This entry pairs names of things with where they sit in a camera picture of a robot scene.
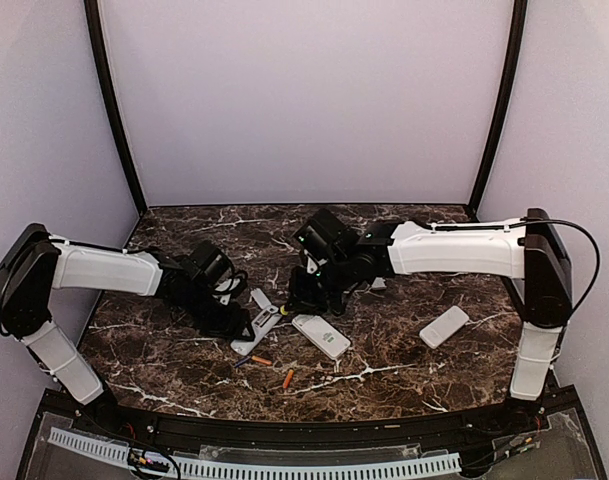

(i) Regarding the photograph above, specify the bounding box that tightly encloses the orange AA battery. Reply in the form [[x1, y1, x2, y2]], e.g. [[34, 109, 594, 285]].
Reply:
[[251, 356, 273, 366], [282, 369, 295, 389]]

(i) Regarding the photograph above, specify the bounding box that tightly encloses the purple AA battery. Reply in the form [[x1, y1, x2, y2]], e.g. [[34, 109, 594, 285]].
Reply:
[[234, 356, 252, 368]]

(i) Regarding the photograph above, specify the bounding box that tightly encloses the left black frame post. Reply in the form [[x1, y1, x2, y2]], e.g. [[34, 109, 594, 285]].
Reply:
[[83, 0, 148, 217]]

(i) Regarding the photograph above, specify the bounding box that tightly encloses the white slotted cable duct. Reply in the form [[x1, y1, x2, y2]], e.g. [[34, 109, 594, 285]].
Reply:
[[47, 427, 461, 479]]

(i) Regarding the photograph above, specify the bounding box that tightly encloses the black frame post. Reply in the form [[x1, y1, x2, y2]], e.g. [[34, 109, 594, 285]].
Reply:
[[83, 0, 148, 217], [466, 0, 528, 219]]

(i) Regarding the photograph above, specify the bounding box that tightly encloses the grey remote control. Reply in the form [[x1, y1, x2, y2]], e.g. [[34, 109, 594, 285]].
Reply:
[[230, 306, 282, 356]]

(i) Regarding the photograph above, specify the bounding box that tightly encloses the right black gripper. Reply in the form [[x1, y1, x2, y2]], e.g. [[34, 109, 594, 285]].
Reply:
[[285, 252, 355, 314]]

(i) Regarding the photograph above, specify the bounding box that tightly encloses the white remote with battery bay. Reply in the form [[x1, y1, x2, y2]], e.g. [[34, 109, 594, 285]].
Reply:
[[291, 314, 351, 360]]

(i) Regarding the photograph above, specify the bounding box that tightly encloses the black front rail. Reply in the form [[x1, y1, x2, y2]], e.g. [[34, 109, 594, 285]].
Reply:
[[68, 384, 550, 456]]

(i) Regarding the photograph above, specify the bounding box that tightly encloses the right black frame post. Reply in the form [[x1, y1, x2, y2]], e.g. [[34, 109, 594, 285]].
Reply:
[[466, 0, 528, 219]]

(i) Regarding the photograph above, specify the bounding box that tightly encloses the grey remote battery cover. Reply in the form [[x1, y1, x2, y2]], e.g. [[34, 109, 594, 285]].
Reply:
[[250, 288, 272, 310]]

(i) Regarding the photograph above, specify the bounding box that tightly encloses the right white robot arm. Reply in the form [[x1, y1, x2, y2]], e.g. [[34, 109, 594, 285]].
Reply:
[[283, 208, 583, 434]]

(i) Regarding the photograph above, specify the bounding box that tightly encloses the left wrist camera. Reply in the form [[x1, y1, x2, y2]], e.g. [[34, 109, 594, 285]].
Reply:
[[213, 270, 248, 305]]

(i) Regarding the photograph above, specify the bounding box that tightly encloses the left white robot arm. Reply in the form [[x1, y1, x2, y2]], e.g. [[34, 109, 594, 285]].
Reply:
[[0, 223, 255, 436]]

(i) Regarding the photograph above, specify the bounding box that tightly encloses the white remote control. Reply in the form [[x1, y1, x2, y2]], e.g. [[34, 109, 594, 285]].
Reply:
[[419, 306, 469, 349]]

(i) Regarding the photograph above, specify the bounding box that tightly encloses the white battery cover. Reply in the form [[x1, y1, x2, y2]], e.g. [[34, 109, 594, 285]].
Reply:
[[371, 278, 386, 290]]

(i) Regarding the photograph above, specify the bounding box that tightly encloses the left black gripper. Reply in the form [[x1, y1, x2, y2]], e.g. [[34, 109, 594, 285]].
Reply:
[[178, 281, 255, 341]]

